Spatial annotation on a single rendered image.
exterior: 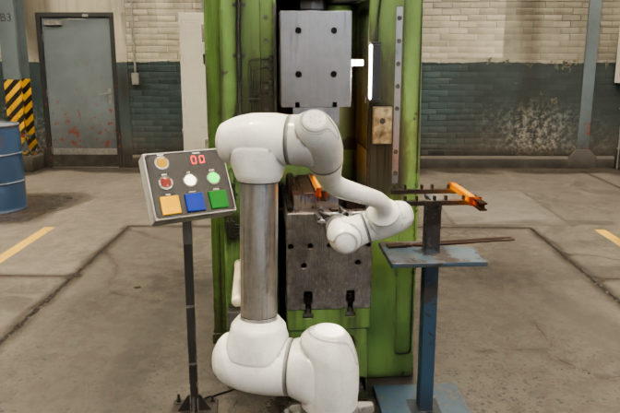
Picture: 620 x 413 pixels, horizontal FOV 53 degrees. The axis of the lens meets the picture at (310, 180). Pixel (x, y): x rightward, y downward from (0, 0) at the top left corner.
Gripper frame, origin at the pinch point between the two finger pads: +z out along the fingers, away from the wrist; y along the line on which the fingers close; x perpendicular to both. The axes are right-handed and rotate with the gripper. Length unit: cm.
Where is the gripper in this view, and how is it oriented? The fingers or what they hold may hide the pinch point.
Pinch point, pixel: (330, 211)
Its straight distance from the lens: 237.4
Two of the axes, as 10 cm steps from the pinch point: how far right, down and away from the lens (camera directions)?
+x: 0.0, -9.8, -2.0
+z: -0.9, -2.0, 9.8
